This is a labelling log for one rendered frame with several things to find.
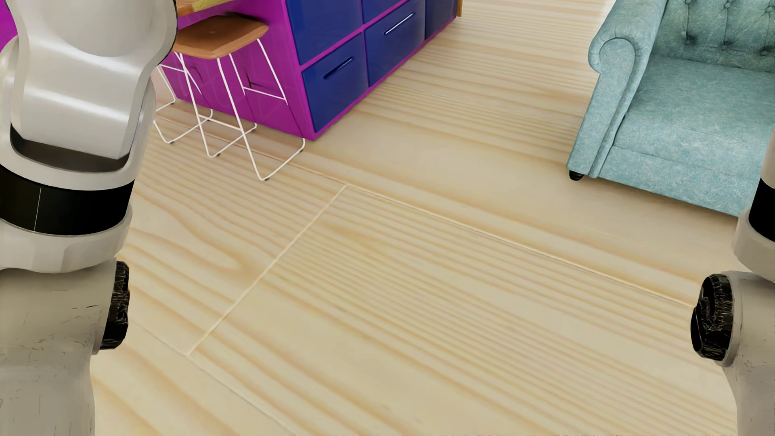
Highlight purple kitchen island blue drawers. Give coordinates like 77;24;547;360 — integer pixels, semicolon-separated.
0;0;464;142

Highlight light blue fabric sofa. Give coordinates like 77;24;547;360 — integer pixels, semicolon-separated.
567;0;775;218

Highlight wooden seat white wire stool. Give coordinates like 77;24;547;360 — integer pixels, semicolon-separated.
151;63;213;145
172;15;306;182

